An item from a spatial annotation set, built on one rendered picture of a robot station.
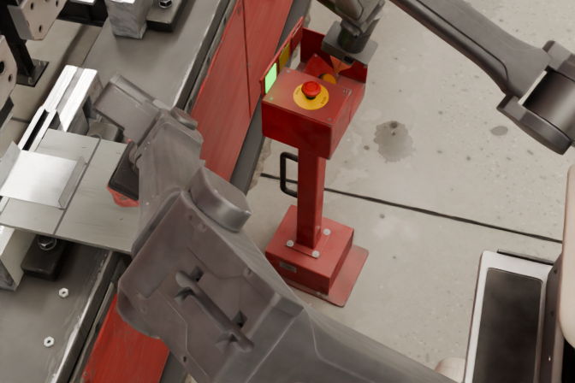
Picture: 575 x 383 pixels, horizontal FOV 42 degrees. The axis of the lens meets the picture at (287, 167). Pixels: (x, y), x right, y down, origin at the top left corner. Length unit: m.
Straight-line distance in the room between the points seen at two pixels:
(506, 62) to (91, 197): 0.62
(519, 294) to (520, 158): 1.49
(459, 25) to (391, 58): 1.79
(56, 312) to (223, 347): 0.77
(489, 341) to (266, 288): 0.59
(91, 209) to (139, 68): 0.42
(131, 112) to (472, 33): 0.42
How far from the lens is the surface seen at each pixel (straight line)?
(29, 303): 1.24
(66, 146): 1.23
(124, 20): 1.51
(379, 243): 2.25
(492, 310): 1.02
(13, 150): 1.23
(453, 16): 0.93
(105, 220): 1.13
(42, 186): 1.19
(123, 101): 0.93
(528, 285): 1.05
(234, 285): 0.46
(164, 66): 1.48
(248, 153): 2.35
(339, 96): 1.54
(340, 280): 2.17
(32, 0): 1.10
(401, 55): 2.72
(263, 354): 0.47
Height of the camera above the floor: 1.94
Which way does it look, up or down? 55 degrees down
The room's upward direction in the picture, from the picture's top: straight up
